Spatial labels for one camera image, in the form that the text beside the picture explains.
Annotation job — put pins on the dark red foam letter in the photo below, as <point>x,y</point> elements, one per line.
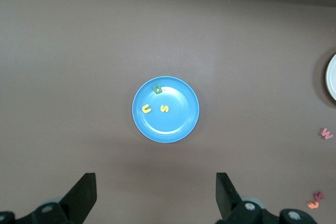
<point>319,196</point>

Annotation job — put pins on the green foam letter n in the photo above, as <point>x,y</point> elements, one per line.
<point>155,89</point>

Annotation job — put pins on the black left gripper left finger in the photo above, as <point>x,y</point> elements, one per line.
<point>81,197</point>

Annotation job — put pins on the orange foam letter t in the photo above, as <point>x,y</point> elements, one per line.
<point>313,205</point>

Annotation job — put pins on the beige plate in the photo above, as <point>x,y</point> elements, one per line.
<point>332,77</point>

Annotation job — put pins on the brown table cover mat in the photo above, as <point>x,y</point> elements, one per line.
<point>78,51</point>

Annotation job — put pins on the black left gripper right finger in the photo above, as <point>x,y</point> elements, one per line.
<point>227,197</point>

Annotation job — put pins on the yellow foam letter s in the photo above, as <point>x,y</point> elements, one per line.
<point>164,108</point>

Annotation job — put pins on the pink foam letter w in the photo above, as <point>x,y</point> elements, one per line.
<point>326,134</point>

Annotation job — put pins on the yellow foam letter u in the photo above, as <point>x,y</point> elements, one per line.
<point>144,109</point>

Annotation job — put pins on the blue plate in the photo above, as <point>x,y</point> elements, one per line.
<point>168,124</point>

